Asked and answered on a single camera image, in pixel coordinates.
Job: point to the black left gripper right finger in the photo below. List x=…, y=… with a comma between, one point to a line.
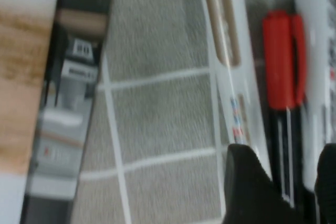
x=328, y=182

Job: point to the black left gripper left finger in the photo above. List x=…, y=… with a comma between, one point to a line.
x=246, y=187

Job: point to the white pen with colourful print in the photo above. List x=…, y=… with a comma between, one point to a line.
x=245, y=58

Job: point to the gray white grid tablecloth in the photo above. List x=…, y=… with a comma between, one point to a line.
x=157, y=103

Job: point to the red capped black marker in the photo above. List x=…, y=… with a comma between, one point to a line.
x=277, y=58

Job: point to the white brochure with sandy photo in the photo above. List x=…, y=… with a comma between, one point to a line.
x=21, y=77

